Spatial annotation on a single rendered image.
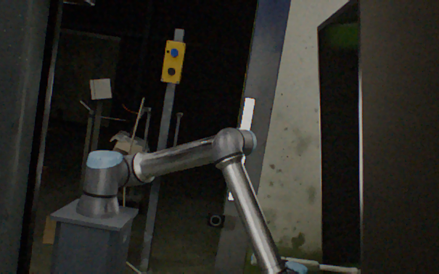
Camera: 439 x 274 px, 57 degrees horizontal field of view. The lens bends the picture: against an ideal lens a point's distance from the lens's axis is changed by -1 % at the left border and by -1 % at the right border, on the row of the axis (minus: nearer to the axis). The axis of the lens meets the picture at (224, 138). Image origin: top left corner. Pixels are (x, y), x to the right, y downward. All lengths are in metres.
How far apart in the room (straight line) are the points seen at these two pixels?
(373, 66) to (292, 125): 1.14
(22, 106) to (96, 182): 1.29
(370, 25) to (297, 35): 1.12
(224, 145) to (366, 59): 0.57
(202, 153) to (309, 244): 1.15
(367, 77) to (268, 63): 1.14
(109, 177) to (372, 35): 1.19
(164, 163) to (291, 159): 0.92
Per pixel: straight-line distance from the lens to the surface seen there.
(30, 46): 0.57
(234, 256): 2.60
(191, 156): 1.73
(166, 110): 2.67
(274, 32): 2.48
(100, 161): 1.82
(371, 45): 1.40
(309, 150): 2.48
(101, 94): 4.21
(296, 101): 2.45
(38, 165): 0.62
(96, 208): 1.85
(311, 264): 1.96
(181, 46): 2.63
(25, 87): 0.57
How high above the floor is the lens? 1.21
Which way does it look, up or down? 5 degrees down
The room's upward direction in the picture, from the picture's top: 9 degrees clockwise
